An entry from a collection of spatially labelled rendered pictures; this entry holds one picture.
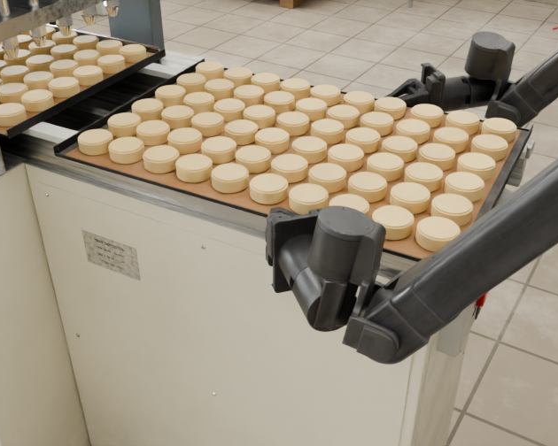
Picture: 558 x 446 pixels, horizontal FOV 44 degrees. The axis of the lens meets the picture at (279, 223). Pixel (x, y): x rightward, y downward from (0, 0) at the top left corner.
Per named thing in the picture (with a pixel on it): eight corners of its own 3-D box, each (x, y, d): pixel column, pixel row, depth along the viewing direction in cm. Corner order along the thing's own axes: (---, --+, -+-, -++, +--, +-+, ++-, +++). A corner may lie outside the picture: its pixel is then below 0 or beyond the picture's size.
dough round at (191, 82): (185, 96, 117) (184, 86, 116) (173, 87, 121) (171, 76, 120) (211, 90, 120) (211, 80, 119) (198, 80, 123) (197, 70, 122)
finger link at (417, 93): (371, 82, 116) (422, 75, 119) (368, 120, 120) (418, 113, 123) (388, 98, 111) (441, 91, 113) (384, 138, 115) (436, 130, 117)
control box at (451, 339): (433, 349, 96) (446, 271, 88) (479, 258, 113) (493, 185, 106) (459, 358, 94) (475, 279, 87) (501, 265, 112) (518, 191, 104)
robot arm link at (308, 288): (306, 340, 72) (354, 336, 74) (319, 287, 68) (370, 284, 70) (285, 298, 77) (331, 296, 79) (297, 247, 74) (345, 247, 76)
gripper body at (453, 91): (417, 62, 117) (457, 57, 118) (411, 117, 122) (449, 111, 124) (436, 77, 112) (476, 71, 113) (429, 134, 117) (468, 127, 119)
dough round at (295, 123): (313, 134, 106) (313, 122, 105) (282, 139, 105) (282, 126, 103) (302, 120, 110) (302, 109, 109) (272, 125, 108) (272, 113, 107)
